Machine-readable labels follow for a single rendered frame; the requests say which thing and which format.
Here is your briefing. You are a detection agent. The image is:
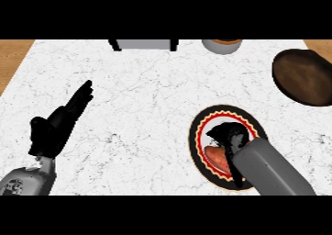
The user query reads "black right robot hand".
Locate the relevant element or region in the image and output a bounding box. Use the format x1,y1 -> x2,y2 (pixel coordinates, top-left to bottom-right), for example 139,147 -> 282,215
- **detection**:
205,121 -> 252,189

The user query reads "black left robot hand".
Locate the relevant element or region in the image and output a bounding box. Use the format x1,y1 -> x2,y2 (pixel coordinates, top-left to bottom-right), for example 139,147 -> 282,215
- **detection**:
27,80 -> 94,160

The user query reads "black red patterned plate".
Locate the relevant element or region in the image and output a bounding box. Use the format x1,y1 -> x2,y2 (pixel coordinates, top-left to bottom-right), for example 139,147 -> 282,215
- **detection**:
187,104 -> 270,191

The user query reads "orange sweet potato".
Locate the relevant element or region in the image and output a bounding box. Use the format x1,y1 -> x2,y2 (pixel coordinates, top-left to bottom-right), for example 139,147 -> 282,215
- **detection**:
204,145 -> 233,176

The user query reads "dark brown pan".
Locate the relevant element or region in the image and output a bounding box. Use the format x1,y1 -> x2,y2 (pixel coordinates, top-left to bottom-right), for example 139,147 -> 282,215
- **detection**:
271,48 -> 332,107

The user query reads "grey cylindrical container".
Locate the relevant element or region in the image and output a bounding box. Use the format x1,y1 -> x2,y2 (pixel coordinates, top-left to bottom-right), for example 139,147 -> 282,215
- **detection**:
201,39 -> 243,56

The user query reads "grey black appliance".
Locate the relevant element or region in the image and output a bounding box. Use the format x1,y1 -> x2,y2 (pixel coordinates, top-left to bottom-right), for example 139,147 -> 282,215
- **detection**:
108,39 -> 180,52

